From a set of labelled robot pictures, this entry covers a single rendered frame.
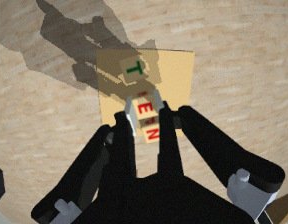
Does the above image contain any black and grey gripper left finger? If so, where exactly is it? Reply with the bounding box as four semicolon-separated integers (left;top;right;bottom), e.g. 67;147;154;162
31;96;137;224

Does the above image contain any tan flat mat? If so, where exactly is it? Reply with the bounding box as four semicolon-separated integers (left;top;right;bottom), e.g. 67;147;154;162
96;49;195;127

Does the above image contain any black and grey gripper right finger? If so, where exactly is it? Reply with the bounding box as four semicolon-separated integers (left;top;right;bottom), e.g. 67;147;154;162
153;89;285;224

